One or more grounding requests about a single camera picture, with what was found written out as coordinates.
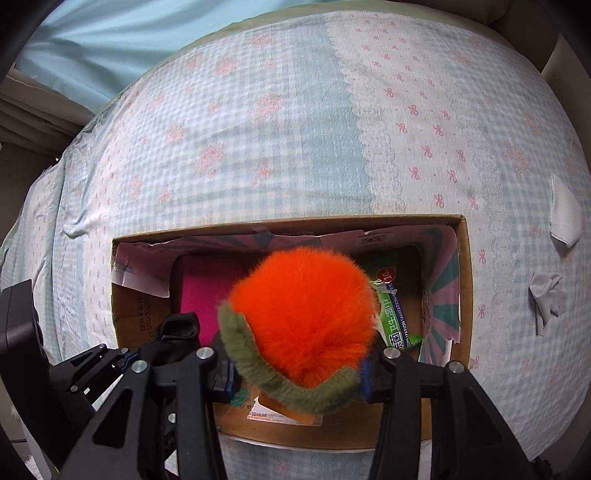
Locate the beige curtain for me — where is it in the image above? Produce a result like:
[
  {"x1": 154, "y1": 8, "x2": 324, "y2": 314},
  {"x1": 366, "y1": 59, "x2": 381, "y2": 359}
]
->
[
  {"x1": 489, "y1": 0, "x2": 573, "y2": 70},
  {"x1": 0, "y1": 69, "x2": 102, "y2": 144}
]

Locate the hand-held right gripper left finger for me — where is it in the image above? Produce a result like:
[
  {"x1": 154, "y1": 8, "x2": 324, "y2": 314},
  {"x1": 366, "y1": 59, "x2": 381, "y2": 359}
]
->
[{"x1": 60, "y1": 346, "x2": 242, "y2": 480}]

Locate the black sock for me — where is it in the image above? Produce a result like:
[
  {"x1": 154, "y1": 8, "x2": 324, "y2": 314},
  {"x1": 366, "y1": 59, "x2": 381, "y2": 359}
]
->
[{"x1": 139, "y1": 311, "x2": 201, "y2": 365}]

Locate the green wet wipes packet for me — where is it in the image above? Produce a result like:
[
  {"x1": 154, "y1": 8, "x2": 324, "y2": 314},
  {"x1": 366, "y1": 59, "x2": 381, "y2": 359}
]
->
[{"x1": 365, "y1": 258, "x2": 426, "y2": 352}]

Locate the white textured cloth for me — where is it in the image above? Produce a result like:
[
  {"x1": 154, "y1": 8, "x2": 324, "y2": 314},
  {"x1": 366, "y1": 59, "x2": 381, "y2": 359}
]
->
[{"x1": 549, "y1": 174, "x2": 581, "y2": 245}]

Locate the pink zip pouch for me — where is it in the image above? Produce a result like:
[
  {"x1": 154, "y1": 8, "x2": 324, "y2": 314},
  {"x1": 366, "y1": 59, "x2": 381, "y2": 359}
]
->
[{"x1": 178, "y1": 254, "x2": 259, "y2": 342}]

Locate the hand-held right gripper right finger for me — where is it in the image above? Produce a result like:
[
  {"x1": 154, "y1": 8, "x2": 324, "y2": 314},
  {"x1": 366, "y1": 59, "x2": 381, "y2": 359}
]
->
[{"x1": 360, "y1": 347, "x2": 541, "y2": 480}]

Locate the light blue hanging cloth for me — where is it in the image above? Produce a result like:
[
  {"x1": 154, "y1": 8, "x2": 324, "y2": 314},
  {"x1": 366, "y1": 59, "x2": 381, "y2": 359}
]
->
[{"x1": 14, "y1": 0, "x2": 296, "y2": 114}]

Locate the grey crumpled wrapper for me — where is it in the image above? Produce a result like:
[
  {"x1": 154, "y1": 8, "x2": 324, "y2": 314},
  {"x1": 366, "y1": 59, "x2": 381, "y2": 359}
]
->
[{"x1": 529, "y1": 271, "x2": 568, "y2": 337}]

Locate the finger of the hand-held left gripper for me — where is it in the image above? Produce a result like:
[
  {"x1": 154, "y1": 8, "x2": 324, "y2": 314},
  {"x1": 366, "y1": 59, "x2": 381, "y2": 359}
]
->
[
  {"x1": 69, "y1": 368, "x2": 136, "y2": 412},
  {"x1": 50, "y1": 344, "x2": 139, "y2": 385}
]

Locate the orange and green plush ball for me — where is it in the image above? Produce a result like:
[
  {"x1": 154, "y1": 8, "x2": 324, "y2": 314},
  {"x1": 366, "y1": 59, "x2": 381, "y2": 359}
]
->
[{"x1": 218, "y1": 248, "x2": 377, "y2": 415}]

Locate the cardboard box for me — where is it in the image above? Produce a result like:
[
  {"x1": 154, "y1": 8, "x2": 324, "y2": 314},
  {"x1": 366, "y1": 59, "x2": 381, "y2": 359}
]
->
[{"x1": 111, "y1": 213, "x2": 472, "y2": 450}]

